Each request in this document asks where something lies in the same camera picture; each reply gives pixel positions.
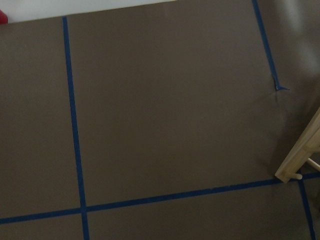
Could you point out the wooden plate rack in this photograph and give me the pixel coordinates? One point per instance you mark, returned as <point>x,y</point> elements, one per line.
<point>307,144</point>

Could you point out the red cylinder bottle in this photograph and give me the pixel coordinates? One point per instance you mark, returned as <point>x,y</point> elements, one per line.
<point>3,18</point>

